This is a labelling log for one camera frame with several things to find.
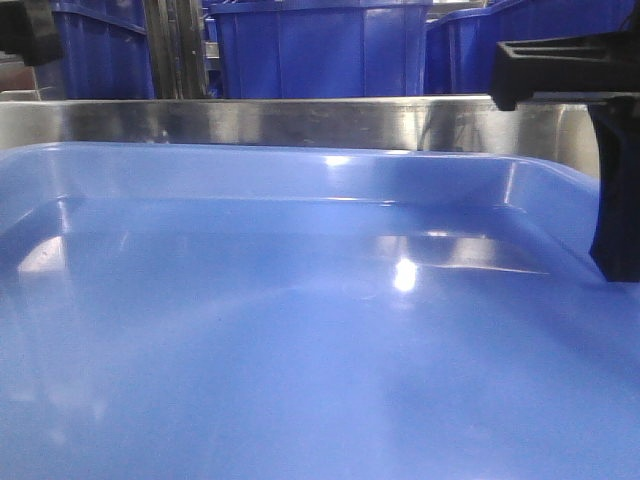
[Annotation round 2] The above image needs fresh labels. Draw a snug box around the blue plastic tray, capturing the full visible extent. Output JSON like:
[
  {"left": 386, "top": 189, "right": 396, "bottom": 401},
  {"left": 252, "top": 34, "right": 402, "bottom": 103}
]
[{"left": 1, "top": 143, "right": 639, "bottom": 479}]

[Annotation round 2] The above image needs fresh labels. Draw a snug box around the blue bin upper left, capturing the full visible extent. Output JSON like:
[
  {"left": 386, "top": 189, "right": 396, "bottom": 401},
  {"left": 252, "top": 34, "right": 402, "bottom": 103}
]
[{"left": 50, "top": 0, "right": 155, "bottom": 100}]

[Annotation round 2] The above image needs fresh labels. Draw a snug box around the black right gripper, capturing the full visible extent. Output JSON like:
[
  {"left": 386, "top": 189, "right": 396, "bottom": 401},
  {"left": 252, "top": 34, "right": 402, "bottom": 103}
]
[{"left": 488, "top": 31, "right": 639, "bottom": 282}]

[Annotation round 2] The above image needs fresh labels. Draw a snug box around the blue bin upper right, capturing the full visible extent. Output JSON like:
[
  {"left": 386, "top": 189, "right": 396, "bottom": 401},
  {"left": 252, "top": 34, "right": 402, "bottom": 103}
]
[{"left": 424, "top": 0, "right": 640, "bottom": 95}]

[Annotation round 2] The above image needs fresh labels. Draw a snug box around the blue bin upper centre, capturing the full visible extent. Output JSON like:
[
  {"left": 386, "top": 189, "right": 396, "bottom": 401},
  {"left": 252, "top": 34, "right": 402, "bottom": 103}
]
[{"left": 209, "top": 1, "right": 432, "bottom": 99}]

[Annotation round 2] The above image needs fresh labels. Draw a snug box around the perforated steel shelf upright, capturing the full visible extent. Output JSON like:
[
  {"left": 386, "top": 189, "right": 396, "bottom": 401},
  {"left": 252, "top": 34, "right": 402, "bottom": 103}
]
[{"left": 143, "top": 0, "right": 208, "bottom": 100}]

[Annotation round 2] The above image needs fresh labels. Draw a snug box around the blue bin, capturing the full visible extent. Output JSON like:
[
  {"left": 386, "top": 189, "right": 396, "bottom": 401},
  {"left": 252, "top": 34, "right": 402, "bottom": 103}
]
[
  {"left": 50, "top": 0, "right": 155, "bottom": 100},
  {"left": 424, "top": 0, "right": 640, "bottom": 95},
  {"left": 209, "top": 1, "right": 432, "bottom": 99}
]

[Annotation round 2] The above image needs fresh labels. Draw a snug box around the stainless steel shelf rail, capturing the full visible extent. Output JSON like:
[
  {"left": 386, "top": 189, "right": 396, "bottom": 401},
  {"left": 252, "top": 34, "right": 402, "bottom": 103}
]
[{"left": 1, "top": 93, "right": 599, "bottom": 178}]

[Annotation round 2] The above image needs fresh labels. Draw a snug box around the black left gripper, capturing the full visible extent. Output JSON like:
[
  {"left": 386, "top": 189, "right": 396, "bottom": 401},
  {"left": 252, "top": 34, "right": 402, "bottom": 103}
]
[{"left": 1, "top": 0, "right": 63, "bottom": 66}]

